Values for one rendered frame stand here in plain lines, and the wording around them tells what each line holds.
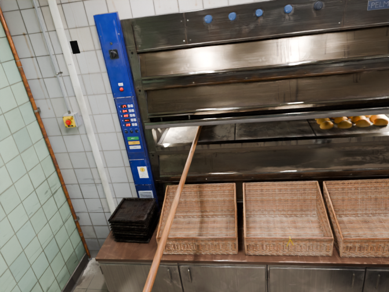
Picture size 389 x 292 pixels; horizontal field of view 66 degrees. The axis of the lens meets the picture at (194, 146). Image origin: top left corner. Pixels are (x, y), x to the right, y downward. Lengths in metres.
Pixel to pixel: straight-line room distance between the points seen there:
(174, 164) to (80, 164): 0.80
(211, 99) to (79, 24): 1.01
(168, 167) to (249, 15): 1.24
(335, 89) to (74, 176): 2.13
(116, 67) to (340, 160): 1.71
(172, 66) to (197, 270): 1.40
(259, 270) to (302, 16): 1.63
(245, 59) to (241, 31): 0.17
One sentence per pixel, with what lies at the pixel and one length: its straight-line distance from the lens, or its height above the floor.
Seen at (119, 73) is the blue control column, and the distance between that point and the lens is 2.18.
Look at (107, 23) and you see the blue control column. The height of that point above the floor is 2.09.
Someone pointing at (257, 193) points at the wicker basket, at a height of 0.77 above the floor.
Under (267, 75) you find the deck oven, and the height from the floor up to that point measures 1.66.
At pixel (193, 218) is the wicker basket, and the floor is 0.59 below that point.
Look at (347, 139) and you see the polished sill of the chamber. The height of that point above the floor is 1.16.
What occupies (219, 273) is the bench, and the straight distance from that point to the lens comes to 2.24.
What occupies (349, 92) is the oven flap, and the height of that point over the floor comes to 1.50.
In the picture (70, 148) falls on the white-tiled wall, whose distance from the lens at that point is 2.62.
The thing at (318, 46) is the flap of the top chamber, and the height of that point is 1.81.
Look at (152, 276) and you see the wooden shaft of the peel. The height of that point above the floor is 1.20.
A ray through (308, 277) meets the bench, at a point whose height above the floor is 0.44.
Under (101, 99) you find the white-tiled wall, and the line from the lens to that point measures 2.32.
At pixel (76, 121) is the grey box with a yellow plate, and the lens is 2.41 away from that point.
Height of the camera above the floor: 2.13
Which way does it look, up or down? 25 degrees down
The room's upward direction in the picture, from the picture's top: 8 degrees counter-clockwise
